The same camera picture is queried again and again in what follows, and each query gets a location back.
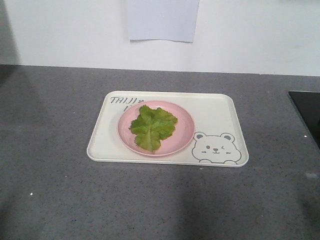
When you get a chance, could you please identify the pink round plate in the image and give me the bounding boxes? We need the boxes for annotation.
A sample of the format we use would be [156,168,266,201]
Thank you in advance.
[117,100,196,158]

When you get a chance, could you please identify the white bear-print serving tray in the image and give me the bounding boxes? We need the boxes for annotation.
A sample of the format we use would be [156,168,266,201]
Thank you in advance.
[86,91,249,168]

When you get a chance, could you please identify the white paper on wall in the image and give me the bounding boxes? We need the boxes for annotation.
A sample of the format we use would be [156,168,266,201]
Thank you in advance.
[126,0,200,43]

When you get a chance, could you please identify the black induction cooktop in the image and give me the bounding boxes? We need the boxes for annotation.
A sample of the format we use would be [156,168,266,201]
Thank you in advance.
[288,91,320,148]

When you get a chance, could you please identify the green lettuce leaf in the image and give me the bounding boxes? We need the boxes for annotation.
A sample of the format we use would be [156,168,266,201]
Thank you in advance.
[129,105,178,152]

